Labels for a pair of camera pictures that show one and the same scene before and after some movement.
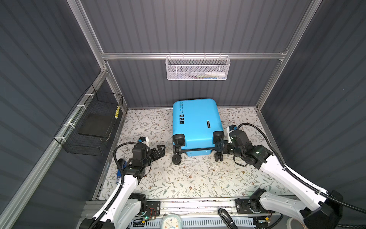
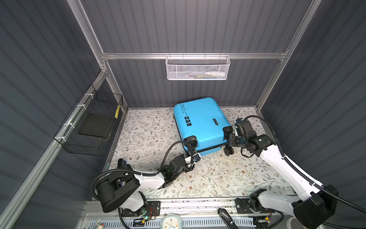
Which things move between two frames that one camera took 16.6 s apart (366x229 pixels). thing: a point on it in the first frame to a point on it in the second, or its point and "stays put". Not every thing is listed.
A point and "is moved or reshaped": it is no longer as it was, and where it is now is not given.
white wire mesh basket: [197, 67] stays put
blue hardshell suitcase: [197, 127] is moved or reshaped
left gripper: [157, 156] to [181, 157]
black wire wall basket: [87, 129] stays put
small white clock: [171, 221] stays put
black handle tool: [227, 218] stays put
